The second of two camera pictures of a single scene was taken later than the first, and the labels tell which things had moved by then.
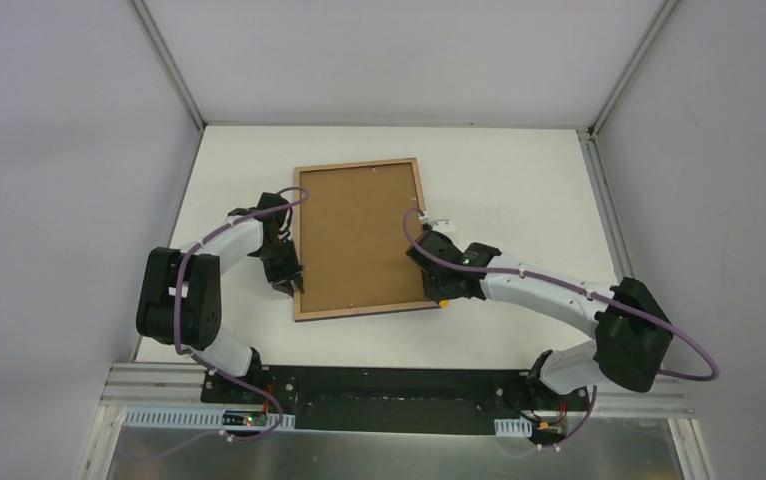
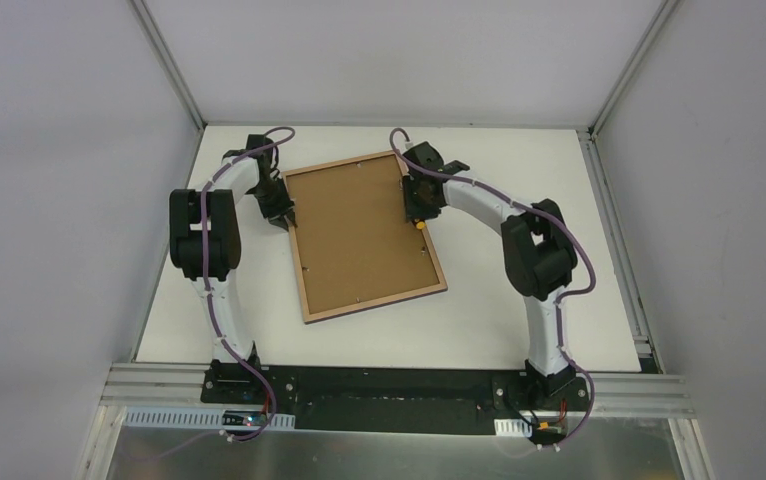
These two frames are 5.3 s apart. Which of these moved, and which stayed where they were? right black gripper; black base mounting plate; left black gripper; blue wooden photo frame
Moved: left black gripper; right black gripper
Stayed: black base mounting plate; blue wooden photo frame
